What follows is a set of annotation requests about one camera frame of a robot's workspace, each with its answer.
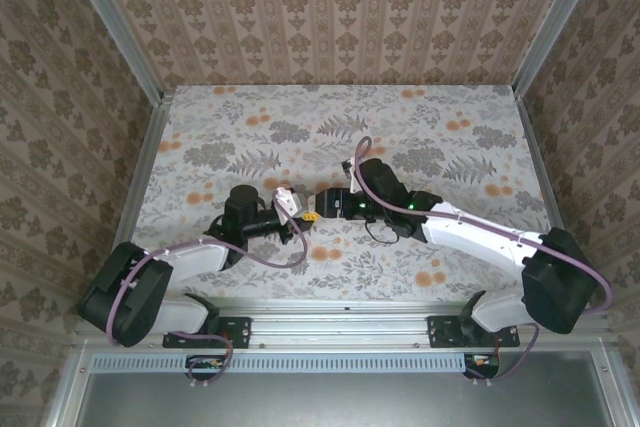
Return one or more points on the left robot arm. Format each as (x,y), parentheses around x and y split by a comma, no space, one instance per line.
(130,292)

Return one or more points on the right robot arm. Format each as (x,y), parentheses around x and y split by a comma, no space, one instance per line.
(475,232)

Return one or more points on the floral table cover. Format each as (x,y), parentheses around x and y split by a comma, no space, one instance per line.
(300,122)

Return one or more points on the black connector board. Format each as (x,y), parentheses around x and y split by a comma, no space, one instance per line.
(207,364)
(482,364)

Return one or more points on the grey metal sheet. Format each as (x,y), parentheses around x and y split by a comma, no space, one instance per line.
(340,402)

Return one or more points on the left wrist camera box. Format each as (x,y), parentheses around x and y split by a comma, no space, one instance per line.
(287,199)

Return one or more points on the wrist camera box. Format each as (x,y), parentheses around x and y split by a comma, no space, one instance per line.
(287,199)
(356,177)

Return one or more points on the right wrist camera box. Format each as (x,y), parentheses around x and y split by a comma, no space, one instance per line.
(356,177)

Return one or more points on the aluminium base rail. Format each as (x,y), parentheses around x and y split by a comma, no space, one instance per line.
(340,322)

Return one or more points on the aluminium side rail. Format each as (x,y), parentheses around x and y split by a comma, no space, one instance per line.
(150,147)
(542,172)

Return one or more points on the aluminium corner post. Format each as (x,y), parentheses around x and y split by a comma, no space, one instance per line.
(555,27)
(115,27)

